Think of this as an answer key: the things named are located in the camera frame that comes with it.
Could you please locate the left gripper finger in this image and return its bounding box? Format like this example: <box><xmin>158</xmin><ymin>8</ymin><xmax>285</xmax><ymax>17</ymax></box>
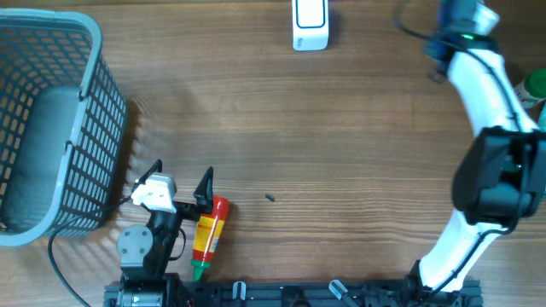
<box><xmin>131</xmin><ymin>159</ymin><xmax>163</xmax><ymax>192</ymax></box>
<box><xmin>193</xmin><ymin>166</ymin><xmax>214</xmax><ymax>209</ymax></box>

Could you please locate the red sauce bottle green cap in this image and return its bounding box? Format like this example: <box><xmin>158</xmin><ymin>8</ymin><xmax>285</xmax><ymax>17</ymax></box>
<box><xmin>191</xmin><ymin>196</ymin><xmax>229</xmax><ymax>281</ymax></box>

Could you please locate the green lid jar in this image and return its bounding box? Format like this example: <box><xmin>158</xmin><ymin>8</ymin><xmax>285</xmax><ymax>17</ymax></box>
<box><xmin>514</xmin><ymin>68</ymin><xmax>546</xmax><ymax>109</ymax></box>

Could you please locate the teal wet wipes pack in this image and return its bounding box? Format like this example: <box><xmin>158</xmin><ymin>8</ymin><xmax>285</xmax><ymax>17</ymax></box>
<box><xmin>537</xmin><ymin>104</ymin><xmax>546</xmax><ymax>132</ymax></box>

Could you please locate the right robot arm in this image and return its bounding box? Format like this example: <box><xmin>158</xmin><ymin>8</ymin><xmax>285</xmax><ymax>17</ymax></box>
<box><xmin>416</xmin><ymin>1</ymin><xmax>545</xmax><ymax>301</ymax></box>

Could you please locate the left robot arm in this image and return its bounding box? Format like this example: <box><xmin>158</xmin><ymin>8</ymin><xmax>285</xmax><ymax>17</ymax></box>
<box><xmin>103</xmin><ymin>159</ymin><xmax>213</xmax><ymax>307</ymax></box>

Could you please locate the white barcode scanner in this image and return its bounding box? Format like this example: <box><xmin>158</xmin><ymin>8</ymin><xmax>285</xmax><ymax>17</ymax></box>
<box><xmin>292</xmin><ymin>0</ymin><xmax>329</xmax><ymax>52</ymax></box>

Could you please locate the small black debris piece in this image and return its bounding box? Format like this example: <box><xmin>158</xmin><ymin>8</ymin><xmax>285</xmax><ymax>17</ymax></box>
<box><xmin>264</xmin><ymin>194</ymin><xmax>276</xmax><ymax>202</ymax></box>

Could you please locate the grey plastic shopping basket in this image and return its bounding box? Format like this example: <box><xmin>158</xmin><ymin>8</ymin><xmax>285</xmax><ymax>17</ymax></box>
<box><xmin>1</xmin><ymin>9</ymin><xmax>128</xmax><ymax>247</ymax></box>

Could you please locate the left black camera cable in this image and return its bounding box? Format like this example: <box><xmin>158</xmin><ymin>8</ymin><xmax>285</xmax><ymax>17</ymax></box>
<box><xmin>46</xmin><ymin>194</ymin><xmax>134</xmax><ymax>307</ymax></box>

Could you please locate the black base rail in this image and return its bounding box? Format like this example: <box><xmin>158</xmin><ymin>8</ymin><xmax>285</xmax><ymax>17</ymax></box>
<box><xmin>103</xmin><ymin>276</ymin><xmax>484</xmax><ymax>307</ymax></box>

